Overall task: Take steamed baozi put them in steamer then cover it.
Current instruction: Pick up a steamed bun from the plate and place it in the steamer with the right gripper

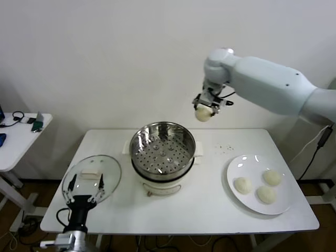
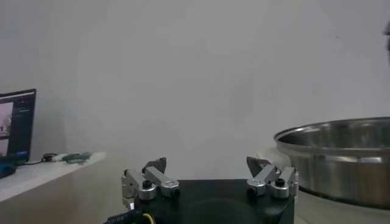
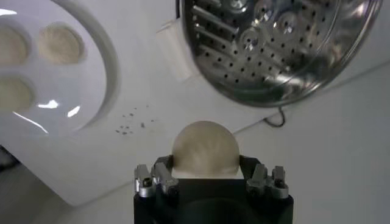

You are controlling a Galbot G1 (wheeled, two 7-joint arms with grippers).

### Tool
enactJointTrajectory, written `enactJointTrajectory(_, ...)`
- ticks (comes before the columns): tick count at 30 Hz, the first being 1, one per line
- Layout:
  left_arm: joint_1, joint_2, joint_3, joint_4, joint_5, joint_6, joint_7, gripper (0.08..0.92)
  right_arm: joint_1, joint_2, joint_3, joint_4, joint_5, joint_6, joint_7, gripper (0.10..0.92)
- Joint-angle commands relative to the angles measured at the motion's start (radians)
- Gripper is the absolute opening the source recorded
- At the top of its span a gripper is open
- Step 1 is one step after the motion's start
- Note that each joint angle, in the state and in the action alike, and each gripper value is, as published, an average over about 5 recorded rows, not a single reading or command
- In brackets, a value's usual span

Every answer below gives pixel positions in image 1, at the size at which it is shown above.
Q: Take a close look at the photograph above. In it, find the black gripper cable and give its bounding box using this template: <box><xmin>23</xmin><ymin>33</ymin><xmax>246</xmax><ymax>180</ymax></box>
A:
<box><xmin>56</xmin><ymin>207</ymin><xmax>71</xmax><ymax>233</ymax></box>
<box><xmin>219</xmin><ymin>89</ymin><xmax>236</xmax><ymax>106</ymax></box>

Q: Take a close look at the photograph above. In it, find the black adapter cable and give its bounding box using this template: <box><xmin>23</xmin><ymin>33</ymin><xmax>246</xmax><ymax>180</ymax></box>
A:
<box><xmin>296</xmin><ymin>145</ymin><xmax>321</xmax><ymax>181</ymax></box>

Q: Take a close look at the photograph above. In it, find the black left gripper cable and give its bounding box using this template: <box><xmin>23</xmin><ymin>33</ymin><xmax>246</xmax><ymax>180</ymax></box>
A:
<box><xmin>56</xmin><ymin>207</ymin><xmax>71</xmax><ymax>233</ymax></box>

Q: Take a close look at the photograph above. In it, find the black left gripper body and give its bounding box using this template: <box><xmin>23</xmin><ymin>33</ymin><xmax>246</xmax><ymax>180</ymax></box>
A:
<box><xmin>65</xmin><ymin>195</ymin><xmax>97</xmax><ymax>233</ymax></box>

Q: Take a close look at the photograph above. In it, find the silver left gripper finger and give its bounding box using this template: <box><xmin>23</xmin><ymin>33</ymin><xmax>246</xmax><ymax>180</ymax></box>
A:
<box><xmin>64</xmin><ymin>174</ymin><xmax>79</xmax><ymax>204</ymax></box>
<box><xmin>89</xmin><ymin>175</ymin><xmax>106</xmax><ymax>204</ymax></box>

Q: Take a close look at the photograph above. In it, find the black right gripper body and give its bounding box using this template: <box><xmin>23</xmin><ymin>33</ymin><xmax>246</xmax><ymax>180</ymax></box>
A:
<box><xmin>198</xmin><ymin>86</ymin><xmax>226</xmax><ymax>108</ymax></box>

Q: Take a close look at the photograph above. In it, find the green holder object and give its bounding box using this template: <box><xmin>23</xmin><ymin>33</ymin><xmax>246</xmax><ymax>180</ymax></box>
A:
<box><xmin>31</xmin><ymin>111</ymin><xmax>45</xmax><ymax>133</ymax></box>

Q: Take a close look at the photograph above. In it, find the glass lid with beige handle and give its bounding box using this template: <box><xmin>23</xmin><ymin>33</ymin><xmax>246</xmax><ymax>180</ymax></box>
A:
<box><xmin>61</xmin><ymin>154</ymin><xmax>123</xmax><ymax>207</ymax></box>

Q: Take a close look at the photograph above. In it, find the white round plate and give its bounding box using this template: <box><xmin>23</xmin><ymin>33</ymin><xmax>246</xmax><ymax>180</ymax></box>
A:
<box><xmin>226</xmin><ymin>154</ymin><xmax>293</xmax><ymax>216</ymax></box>

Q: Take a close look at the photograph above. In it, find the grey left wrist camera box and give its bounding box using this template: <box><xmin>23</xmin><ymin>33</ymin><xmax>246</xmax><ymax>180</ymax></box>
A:
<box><xmin>39</xmin><ymin>233</ymin><xmax>77</xmax><ymax>249</ymax></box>

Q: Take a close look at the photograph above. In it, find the white adapter cable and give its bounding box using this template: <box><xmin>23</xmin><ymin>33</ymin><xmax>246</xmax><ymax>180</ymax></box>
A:
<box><xmin>288</xmin><ymin>128</ymin><xmax>326</xmax><ymax>163</ymax></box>

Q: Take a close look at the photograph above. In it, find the white electric cooker pot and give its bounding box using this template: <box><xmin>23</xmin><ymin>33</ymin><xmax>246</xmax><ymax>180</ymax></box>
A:
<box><xmin>131</xmin><ymin>156</ymin><xmax>202</xmax><ymax>197</ymax></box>

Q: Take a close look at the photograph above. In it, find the black floor cable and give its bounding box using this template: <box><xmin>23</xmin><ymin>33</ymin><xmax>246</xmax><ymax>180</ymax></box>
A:
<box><xmin>18</xmin><ymin>217</ymin><xmax>40</xmax><ymax>238</ymax></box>

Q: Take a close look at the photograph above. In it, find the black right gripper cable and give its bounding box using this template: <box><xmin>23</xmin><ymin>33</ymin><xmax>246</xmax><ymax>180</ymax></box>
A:
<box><xmin>219</xmin><ymin>89</ymin><xmax>236</xmax><ymax>106</ymax></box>

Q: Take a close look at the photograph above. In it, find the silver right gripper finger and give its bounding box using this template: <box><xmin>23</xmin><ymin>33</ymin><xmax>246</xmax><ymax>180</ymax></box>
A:
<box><xmin>209</xmin><ymin>101</ymin><xmax>222</xmax><ymax>118</ymax></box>
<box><xmin>192</xmin><ymin>94</ymin><xmax>204</xmax><ymax>111</ymax></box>

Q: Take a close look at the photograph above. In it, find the stainless steel steamer basket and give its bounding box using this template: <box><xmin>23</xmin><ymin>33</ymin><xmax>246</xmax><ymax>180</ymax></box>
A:
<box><xmin>122</xmin><ymin>121</ymin><xmax>204</xmax><ymax>182</ymax></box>

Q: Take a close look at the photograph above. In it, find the black earphone cable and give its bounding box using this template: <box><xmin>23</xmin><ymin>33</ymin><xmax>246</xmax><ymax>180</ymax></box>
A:
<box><xmin>0</xmin><ymin>111</ymin><xmax>26</xmax><ymax>129</ymax></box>

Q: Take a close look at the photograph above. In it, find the black power adapter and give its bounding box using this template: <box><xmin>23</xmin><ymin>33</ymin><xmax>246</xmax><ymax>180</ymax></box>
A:
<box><xmin>317</xmin><ymin>125</ymin><xmax>332</xmax><ymax>148</ymax></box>

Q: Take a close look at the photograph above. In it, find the dark crumbs scatter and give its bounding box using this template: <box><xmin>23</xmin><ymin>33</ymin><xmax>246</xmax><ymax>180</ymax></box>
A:
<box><xmin>214</xmin><ymin>143</ymin><xmax>235</xmax><ymax>156</ymax></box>

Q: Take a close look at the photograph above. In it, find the white steamed baozi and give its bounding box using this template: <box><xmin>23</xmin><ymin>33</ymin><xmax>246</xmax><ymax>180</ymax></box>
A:
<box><xmin>263</xmin><ymin>170</ymin><xmax>282</xmax><ymax>187</ymax></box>
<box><xmin>256</xmin><ymin>185</ymin><xmax>278</xmax><ymax>204</ymax></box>
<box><xmin>233</xmin><ymin>177</ymin><xmax>254</xmax><ymax>195</ymax></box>
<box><xmin>194</xmin><ymin>104</ymin><xmax>215</xmax><ymax>123</ymax></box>

